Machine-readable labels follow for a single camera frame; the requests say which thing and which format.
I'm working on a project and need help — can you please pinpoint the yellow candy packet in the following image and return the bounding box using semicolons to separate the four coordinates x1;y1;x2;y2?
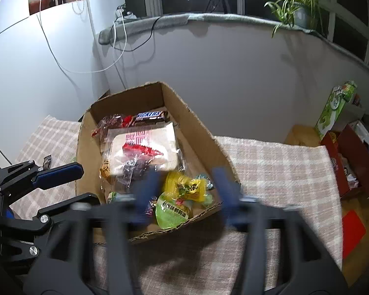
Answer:
164;172;207;203

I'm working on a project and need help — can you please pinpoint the grey cable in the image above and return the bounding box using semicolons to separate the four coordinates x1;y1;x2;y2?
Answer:
112;25;126;89

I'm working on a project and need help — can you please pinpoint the small red snack packet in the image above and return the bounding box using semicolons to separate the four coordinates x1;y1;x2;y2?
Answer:
123;143;163;158

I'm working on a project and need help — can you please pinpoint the small teal packet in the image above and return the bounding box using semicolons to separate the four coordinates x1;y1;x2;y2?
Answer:
193;175;215;207

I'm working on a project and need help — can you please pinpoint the sliced bread packet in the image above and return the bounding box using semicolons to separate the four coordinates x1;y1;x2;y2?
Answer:
99;122;185;185

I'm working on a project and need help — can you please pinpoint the green carton box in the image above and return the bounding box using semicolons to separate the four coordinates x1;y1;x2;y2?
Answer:
314;81;357;139

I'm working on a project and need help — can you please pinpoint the red clear snack packet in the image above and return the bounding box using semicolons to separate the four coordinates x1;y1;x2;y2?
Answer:
92;114;137;138

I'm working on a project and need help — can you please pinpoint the black cable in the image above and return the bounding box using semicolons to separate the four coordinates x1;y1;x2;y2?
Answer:
114;15;157;53

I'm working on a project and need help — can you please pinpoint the dark patterned snack packet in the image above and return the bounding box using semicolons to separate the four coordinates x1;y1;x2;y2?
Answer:
121;159;150;182

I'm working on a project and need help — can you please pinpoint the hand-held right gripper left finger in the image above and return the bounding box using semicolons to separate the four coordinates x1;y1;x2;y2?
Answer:
23;169;160;295

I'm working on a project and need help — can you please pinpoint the light green round packet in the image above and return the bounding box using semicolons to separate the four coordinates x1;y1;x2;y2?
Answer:
155;191;194;230

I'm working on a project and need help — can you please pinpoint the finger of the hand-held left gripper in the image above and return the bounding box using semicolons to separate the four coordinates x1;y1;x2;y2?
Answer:
0;192;101;240
0;160;84;192

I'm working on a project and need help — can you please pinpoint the white charger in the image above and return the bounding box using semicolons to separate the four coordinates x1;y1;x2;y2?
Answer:
116;4;136;19

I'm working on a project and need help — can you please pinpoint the flat red sheet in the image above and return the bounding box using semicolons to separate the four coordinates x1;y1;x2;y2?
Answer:
341;210;366;259

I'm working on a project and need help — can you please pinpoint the white cable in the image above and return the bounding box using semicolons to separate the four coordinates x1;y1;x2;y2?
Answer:
38;0;128;75

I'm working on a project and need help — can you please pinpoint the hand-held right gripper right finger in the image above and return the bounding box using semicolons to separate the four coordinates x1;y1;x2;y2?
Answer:
212;166;349;295

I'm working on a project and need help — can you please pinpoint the pink plaid cloth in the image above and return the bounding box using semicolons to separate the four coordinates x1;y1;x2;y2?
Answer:
11;115;343;295

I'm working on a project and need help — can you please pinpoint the red cardboard box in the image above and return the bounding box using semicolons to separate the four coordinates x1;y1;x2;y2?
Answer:
321;124;369;199

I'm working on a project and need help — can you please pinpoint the potted spider plant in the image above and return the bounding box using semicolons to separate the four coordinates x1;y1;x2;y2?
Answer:
264;0;331;37

